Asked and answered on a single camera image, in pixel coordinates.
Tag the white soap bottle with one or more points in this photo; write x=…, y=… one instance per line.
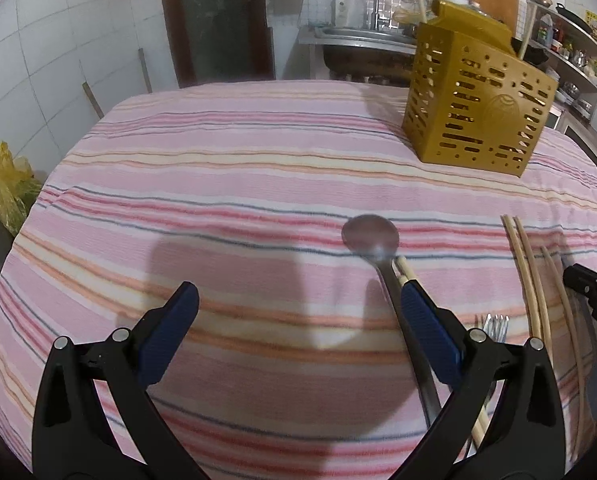
x=343, y=7

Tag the clear bottle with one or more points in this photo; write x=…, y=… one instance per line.
x=545, y=30

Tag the metal kitchen sink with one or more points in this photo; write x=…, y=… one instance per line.
x=358, y=37

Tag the black wok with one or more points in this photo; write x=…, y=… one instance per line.
x=575, y=19

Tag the yellow plastic bag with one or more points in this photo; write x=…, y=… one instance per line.
x=11, y=185

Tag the metal fork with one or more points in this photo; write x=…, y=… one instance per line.
x=493, y=327

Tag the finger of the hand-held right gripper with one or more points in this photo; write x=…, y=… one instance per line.
x=580, y=280

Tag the wooden stick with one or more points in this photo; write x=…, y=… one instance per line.
x=93, y=101
x=145, y=70

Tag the yellow plastic utensil holder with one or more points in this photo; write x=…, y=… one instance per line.
x=478, y=110

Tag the dark green door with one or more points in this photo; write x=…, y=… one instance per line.
x=218, y=20

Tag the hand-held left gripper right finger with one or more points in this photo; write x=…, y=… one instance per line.
x=428, y=330

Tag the yellow wall poster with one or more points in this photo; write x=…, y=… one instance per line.
x=596, y=24

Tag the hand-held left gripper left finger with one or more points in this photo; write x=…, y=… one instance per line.
x=171, y=330

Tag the large metal spoon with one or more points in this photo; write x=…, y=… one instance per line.
x=371, y=237

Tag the metal wall shelf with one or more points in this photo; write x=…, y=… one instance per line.
x=578, y=55

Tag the pink striped tablecloth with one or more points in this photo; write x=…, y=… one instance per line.
x=228, y=185

